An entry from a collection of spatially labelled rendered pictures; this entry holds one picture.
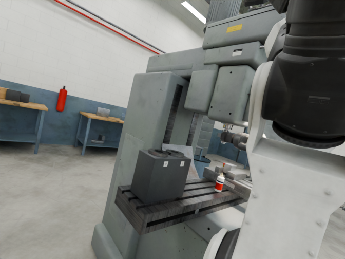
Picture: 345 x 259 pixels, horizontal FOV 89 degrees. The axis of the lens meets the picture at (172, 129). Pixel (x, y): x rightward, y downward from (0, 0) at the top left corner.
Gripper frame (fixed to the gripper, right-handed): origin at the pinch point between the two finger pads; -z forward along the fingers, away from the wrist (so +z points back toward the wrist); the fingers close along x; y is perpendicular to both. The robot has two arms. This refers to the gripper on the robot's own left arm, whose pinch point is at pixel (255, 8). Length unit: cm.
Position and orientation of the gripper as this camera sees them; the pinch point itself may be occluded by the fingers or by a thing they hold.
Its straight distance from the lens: 126.6
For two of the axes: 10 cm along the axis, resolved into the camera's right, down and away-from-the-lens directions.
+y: 4.9, -8.0, 3.5
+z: -3.8, -5.6, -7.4
